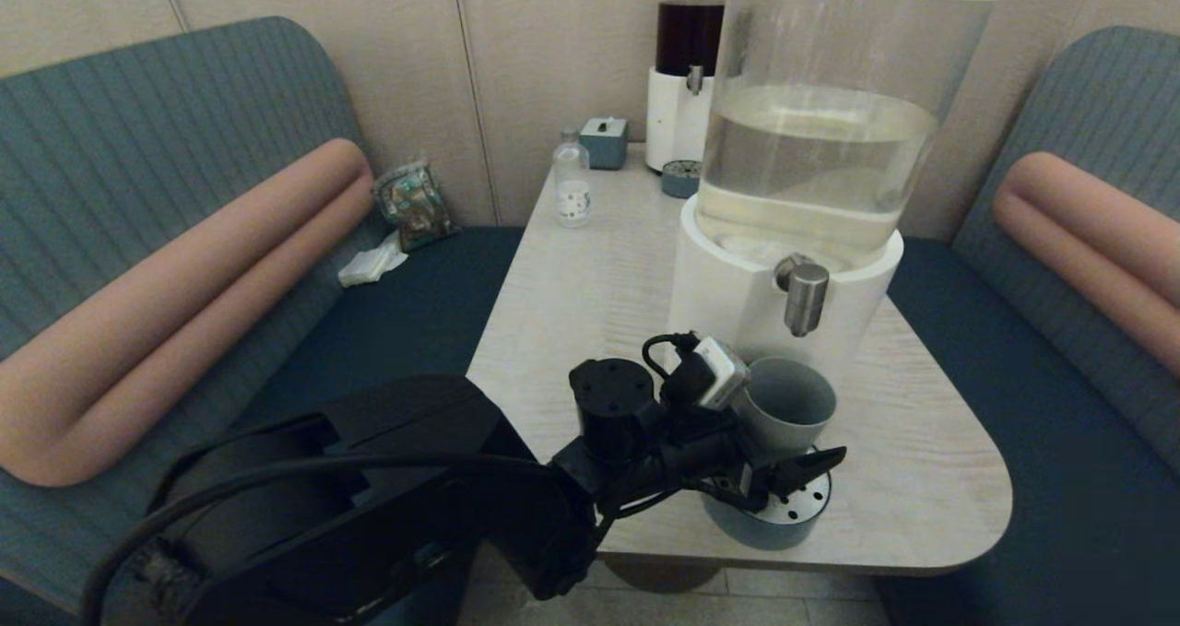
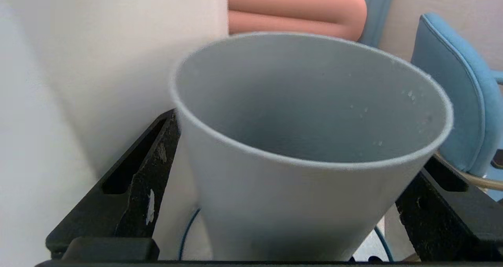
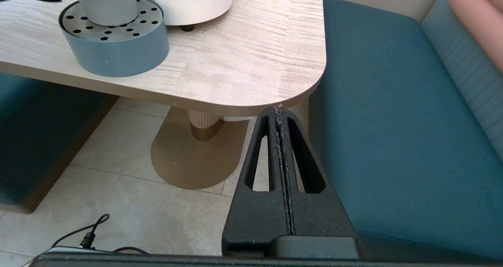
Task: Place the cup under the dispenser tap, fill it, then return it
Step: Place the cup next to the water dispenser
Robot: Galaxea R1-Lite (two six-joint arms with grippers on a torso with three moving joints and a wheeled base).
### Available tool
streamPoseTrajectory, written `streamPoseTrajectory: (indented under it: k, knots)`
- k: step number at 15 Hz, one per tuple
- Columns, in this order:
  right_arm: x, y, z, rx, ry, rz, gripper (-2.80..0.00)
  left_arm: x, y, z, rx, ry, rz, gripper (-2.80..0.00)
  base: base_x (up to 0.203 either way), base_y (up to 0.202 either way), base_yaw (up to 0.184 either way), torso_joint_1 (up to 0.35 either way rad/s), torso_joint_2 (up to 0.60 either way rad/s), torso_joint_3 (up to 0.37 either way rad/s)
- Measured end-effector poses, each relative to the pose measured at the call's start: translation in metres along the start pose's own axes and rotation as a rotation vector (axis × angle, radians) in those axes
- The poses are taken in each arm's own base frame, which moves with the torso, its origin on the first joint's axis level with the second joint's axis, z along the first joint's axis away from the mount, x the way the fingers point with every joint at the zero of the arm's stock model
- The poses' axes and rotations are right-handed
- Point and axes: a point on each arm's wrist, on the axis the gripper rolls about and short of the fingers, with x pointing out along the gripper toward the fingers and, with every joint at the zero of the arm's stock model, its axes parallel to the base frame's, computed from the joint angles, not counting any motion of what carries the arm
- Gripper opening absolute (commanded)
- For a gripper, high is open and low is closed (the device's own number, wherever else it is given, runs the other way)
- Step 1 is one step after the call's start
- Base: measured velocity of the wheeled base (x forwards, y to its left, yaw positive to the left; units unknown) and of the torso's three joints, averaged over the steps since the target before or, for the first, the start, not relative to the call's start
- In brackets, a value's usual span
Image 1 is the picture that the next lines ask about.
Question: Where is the teal upholstered bench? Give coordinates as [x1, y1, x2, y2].
[0, 15, 526, 626]
[876, 25, 1180, 626]

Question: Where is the small blue perforated drip tray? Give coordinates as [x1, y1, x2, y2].
[660, 159, 704, 199]

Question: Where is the dark drink dispenser white base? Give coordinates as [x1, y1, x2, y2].
[644, 0, 733, 172]

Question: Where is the clear water dispenser white base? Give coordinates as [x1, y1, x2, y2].
[666, 0, 1012, 378]

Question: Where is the large blue perforated drip tray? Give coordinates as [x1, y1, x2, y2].
[701, 446, 832, 551]

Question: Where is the blue-grey tissue box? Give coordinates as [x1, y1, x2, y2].
[579, 116, 630, 171]

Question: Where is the pink bolster cushion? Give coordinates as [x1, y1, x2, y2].
[0, 137, 374, 488]
[993, 151, 1180, 380]

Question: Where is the printed snack bag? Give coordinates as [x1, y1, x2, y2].
[372, 159, 459, 252]

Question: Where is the crumpled white tissue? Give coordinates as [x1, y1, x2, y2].
[336, 231, 409, 288]

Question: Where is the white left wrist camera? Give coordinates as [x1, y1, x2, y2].
[691, 335, 752, 412]

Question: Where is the grey plastic cup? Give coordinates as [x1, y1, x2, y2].
[733, 357, 838, 466]

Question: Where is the large metal dispenser tap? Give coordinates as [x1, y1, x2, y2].
[773, 254, 831, 338]

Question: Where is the clear plastic bottle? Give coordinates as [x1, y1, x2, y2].
[552, 129, 592, 229]

